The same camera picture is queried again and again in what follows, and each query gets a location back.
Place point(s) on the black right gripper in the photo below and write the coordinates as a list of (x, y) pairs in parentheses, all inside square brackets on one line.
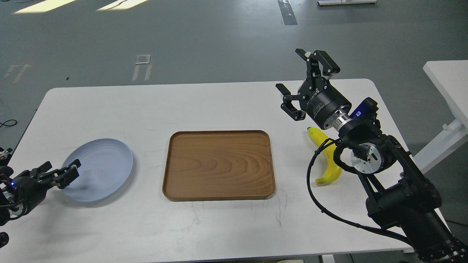
[(317, 97)]

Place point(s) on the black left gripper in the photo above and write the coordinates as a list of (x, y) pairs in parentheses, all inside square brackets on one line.
[(27, 193)]

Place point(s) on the light blue plate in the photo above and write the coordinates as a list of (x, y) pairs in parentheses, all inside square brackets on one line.
[(106, 164)]

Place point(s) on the yellow banana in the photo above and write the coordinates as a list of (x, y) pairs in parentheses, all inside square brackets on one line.
[(333, 171)]

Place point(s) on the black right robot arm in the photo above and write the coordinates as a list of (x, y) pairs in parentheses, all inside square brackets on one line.
[(401, 200)]

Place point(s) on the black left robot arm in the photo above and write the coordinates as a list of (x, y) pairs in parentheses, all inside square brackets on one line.
[(5, 178)]

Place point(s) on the white table base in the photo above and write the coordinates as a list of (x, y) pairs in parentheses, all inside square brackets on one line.
[(344, 2)]

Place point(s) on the brown wooden tray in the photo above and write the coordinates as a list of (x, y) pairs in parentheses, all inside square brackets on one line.
[(219, 165)]

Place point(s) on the white floor label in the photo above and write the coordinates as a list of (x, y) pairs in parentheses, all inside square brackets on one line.
[(142, 59)]

